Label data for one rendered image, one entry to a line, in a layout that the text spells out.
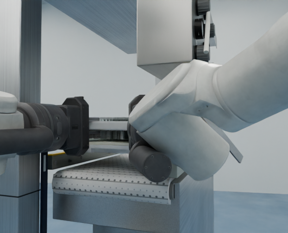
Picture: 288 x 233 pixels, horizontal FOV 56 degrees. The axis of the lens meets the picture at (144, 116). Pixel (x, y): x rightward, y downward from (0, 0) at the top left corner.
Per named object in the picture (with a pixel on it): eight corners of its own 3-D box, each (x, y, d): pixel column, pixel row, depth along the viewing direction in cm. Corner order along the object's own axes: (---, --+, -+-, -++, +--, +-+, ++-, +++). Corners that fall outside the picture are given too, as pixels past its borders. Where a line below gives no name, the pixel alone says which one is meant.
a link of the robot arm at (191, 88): (140, 97, 38) (209, 37, 28) (186, 138, 39) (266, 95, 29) (118, 128, 34) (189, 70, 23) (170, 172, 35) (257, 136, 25)
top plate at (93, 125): (110, 128, 85) (110, 121, 85) (187, 129, 77) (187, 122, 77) (62, 129, 62) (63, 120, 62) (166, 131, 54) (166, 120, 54)
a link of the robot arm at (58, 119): (60, 97, 60) (12, 93, 49) (96, 95, 55) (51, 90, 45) (60, 154, 60) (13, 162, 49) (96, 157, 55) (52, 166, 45)
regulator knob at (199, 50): (208, 60, 48) (208, 35, 48) (194, 61, 49) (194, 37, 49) (210, 64, 51) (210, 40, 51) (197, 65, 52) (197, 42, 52)
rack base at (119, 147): (110, 144, 85) (110, 136, 85) (187, 146, 77) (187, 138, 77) (62, 151, 62) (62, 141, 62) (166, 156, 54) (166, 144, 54)
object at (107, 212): (179, 236, 51) (179, 183, 51) (52, 219, 60) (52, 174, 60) (220, 156, 173) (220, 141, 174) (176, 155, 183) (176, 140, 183)
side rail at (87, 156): (52, 170, 58) (52, 155, 58) (46, 169, 58) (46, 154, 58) (178, 138, 183) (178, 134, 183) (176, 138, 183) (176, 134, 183)
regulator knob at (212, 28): (214, 34, 61) (214, 15, 61) (203, 36, 62) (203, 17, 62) (215, 39, 64) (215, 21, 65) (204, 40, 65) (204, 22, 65)
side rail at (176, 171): (177, 178, 49) (177, 160, 49) (168, 177, 49) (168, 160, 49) (220, 139, 174) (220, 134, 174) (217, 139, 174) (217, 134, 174)
